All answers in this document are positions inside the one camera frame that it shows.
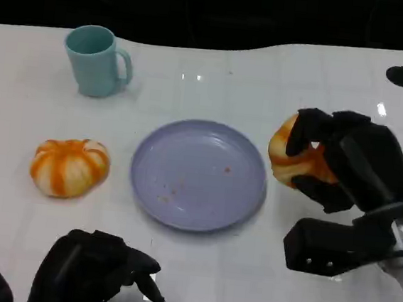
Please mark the pale green mug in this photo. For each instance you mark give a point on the pale green mug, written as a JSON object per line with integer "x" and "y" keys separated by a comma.
{"x": 93, "y": 64}

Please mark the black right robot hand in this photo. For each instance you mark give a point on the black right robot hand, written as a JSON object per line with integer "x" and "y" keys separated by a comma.
{"x": 368, "y": 163}

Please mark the orange white toy bread roll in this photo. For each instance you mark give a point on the orange white toy bread roll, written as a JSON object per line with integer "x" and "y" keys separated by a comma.
{"x": 67, "y": 168}
{"x": 292, "y": 167}

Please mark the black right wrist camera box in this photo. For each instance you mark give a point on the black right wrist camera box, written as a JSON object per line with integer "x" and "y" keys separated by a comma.
{"x": 328, "y": 245}

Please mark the lilac plate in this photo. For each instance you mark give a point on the lilac plate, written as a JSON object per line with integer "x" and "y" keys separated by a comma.
{"x": 199, "y": 175}

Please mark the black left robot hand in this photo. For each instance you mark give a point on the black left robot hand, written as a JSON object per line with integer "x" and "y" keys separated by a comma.
{"x": 83, "y": 268}

